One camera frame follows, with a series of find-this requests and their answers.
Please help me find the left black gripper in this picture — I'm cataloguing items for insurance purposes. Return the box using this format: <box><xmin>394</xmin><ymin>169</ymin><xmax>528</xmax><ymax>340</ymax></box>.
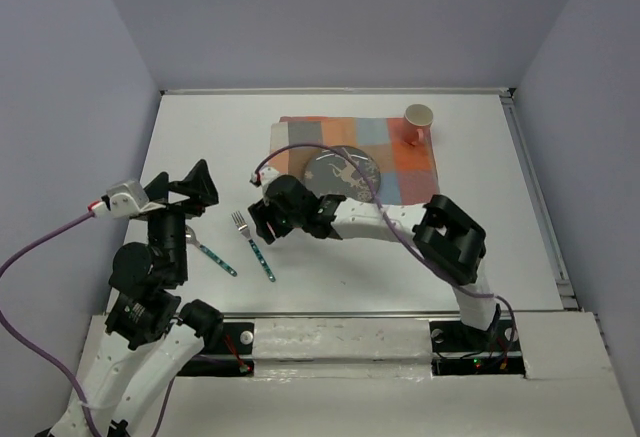
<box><xmin>145</xmin><ymin>157</ymin><xmax>220</xmax><ymax>280</ymax></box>

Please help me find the fork with teal handle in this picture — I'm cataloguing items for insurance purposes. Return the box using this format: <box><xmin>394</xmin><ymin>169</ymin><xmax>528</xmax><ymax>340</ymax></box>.
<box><xmin>231</xmin><ymin>211</ymin><xmax>276</xmax><ymax>283</ymax></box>

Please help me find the dark round deer plate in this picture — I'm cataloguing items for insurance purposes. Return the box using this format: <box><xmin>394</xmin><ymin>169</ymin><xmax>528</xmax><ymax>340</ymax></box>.
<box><xmin>303</xmin><ymin>146</ymin><xmax>381</xmax><ymax>202</ymax></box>

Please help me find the orange grey checkered cloth napkin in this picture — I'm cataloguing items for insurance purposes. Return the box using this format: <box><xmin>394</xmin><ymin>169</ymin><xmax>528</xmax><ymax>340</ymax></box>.
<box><xmin>269</xmin><ymin>116</ymin><xmax>440</xmax><ymax>205</ymax></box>

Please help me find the red white paper cup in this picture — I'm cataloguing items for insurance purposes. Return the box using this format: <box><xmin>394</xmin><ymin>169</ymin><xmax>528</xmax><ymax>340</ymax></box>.
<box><xmin>401</xmin><ymin>104</ymin><xmax>434</xmax><ymax>146</ymax></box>

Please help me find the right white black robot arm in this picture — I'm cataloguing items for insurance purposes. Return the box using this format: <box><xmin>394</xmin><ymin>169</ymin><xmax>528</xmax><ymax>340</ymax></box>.
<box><xmin>248</xmin><ymin>167</ymin><xmax>501</xmax><ymax>350</ymax></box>

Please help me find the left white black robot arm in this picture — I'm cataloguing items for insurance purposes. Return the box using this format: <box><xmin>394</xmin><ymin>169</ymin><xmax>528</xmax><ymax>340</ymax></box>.
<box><xmin>45</xmin><ymin>160</ymin><xmax>223</xmax><ymax>436</ymax></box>

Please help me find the white front cover panel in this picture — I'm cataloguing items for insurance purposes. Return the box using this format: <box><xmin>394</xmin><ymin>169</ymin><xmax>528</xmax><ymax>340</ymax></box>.
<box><xmin>57</xmin><ymin>310</ymin><xmax>629</xmax><ymax>437</ymax></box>

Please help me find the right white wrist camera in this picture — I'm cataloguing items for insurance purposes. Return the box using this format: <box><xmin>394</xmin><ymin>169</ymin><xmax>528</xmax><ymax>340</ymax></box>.
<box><xmin>250</xmin><ymin>166</ymin><xmax>281</xmax><ymax>188</ymax></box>

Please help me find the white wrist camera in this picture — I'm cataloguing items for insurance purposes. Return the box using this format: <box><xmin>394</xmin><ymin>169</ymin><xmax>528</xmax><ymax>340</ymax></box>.
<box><xmin>250</xmin><ymin>166</ymin><xmax>281</xmax><ymax>188</ymax></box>
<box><xmin>88</xmin><ymin>179</ymin><xmax>151</xmax><ymax>219</ymax></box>

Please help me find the spoon with teal handle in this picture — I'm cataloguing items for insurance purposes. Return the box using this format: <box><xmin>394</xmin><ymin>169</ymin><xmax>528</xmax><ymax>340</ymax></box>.
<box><xmin>185</xmin><ymin>225</ymin><xmax>238</xmax><ymax>277</ymax></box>

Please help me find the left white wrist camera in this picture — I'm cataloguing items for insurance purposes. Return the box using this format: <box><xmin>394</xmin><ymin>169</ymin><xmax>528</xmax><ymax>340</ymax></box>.
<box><xmin>88</xmin><ymin>179</ymin><xmax>151</xmax><ymax>219</ymax></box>

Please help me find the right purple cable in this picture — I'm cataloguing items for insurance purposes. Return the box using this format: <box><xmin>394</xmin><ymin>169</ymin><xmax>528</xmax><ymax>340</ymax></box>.
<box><xmin>254</xmin><ymin>143</ymin><xmax>516</xmax><ymax>363</ymax></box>

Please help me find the purple cable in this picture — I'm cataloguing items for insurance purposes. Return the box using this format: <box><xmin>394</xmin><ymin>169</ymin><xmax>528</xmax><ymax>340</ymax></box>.
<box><xmin>0</xmin><ymin>209</ymin><xmax>174</xmax><ymax>436</ymax></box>
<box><xmin>254</xmin><ymin>143</ymin><xmax>516</xmax><ymax>363</ymax></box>

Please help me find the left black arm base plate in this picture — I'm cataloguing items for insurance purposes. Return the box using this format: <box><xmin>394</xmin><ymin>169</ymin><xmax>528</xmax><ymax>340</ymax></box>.
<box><xmin>178</xmin><ymin>320</ymin><xmax>255</xmax><ymax>378</ymax></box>

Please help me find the aluminium table edge rail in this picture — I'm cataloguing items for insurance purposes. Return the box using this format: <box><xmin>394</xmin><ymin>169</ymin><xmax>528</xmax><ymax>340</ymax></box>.
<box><xmin>160</xmin><ymin>87</ymin><xmax>511</xmax><ymax>96</ymax></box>

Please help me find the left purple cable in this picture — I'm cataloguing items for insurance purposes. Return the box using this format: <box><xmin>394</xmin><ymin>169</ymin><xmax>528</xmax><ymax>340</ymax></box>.
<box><xmin>0</xmin><ymin>209</ymin><xmax>174</xmax><ymax>436</ymax></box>

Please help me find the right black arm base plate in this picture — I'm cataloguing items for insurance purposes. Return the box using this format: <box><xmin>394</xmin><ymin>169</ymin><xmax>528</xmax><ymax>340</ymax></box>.
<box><xmin>430</xmin><ymin>320</ymin><xmax>526</xmax><ymax>377</ymax></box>

